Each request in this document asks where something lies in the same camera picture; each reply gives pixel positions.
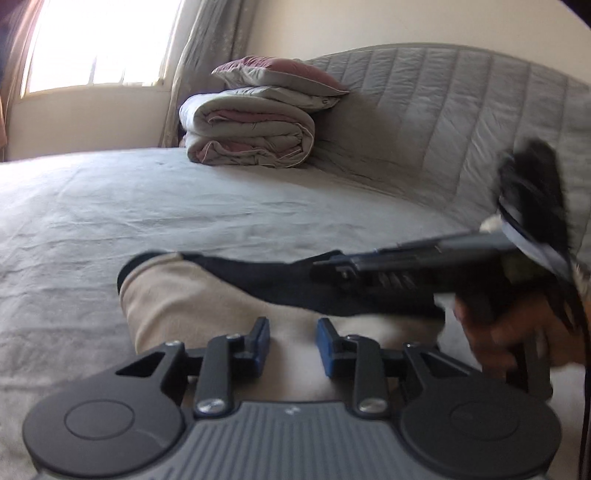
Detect cream and black printed sweatshirt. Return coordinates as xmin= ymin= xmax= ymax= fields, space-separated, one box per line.
xmin=116 ymin=250 xmax=446 ymax=402

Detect grey bed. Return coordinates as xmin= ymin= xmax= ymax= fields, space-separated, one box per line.
xmin=0 ymin=148 xmax=591 ymax=480

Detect folded grey and pink quilt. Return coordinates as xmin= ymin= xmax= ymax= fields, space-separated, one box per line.
xmin=178 ymin=89 xmax=317 ymax=169

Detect pink pillow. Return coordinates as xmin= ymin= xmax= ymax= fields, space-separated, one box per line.
xmin=211 ymin=55 xmax=350 ymax=96

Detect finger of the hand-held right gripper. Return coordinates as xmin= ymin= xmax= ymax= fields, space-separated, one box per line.
xmin=310 ymin=251 xmax=365 ymax=286

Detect grey quilted headboard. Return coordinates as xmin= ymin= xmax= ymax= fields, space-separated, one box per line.
xmin=305 ymin=44 xmax=591 ymax=259

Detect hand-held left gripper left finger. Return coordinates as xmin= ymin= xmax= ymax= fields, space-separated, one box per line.
xmin=115 ymin=318 xmax=271 ymax=418

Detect person's right hand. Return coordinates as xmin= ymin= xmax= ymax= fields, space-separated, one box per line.
xmin=455 ymin=293 xmax=591 ymax=370

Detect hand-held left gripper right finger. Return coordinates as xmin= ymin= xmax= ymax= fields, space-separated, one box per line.
xmin=317 ymin=318 xmax=481 ymax=418

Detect beige patterned curtain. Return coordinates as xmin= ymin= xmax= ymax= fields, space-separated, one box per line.
xmin=159 ymin=0 xmax=257 ymax=148
xmin=0 ymin=0 xmax=44 ymax=162

